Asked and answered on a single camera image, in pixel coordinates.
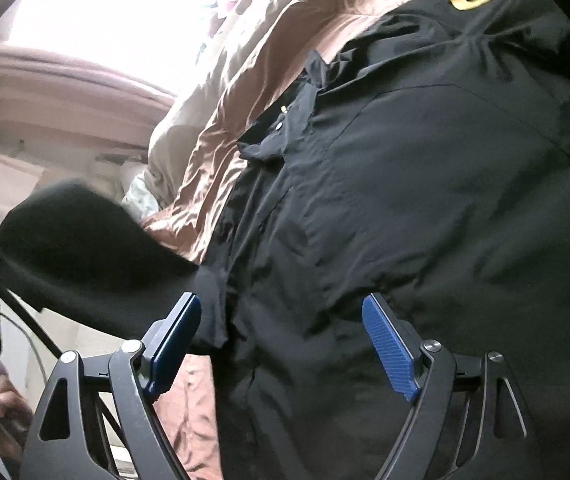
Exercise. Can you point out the pale green pillow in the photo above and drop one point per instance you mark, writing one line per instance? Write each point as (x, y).
(138, 201)

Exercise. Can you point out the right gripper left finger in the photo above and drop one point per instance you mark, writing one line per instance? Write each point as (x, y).
(67, 438)

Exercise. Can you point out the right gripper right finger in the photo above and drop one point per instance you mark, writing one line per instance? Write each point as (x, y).
(496, 439)

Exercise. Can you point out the beige duvet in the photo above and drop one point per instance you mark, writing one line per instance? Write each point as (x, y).
(174, 138)

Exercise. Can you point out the brown bed sheet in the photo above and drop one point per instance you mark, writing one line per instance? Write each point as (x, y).
(245, 124)

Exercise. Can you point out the left pink curtain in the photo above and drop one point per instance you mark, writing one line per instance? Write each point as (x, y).
(50, 96)

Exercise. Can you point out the black long-sleeve shirt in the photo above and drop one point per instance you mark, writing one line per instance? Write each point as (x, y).
(428, 161)

